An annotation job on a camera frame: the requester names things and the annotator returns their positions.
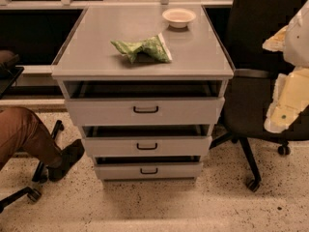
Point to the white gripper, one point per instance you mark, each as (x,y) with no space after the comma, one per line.
(297,41)

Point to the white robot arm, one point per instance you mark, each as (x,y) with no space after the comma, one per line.
(296,44)

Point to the grey drawer cabinet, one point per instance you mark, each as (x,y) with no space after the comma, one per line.
(89,55)

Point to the grey bottom drawer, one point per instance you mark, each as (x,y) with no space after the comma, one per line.
(133,168)

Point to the black office chair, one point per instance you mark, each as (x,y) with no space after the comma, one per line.
(249,92)

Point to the white bowl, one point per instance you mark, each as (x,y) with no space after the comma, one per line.
(178,18)

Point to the green chip bag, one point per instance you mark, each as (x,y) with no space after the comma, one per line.
(154,46)

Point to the black shoe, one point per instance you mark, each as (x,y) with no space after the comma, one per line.
(69,157)

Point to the person leg brown trousers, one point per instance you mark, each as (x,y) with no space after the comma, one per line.
(21,128)

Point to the dark desk edge left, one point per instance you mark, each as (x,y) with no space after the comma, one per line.
(9,71)

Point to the black chair base left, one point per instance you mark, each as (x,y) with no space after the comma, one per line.
(33,193)

